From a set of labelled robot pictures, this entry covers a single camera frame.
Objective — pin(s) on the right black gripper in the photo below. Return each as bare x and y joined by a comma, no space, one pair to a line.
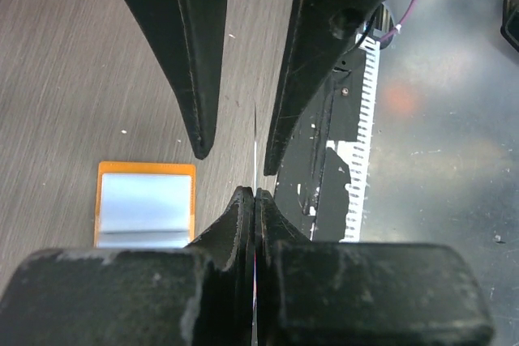
187,37

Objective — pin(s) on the white perforated cable duct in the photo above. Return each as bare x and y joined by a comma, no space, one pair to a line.
358,153

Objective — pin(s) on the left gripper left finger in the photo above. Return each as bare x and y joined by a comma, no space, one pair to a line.
198,295

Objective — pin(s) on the thin edge-on credit card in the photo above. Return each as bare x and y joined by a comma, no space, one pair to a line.
255,152

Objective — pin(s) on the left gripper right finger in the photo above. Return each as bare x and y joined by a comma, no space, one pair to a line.
330,293

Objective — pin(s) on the orange leather card holder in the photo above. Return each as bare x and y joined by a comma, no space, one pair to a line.
144,205

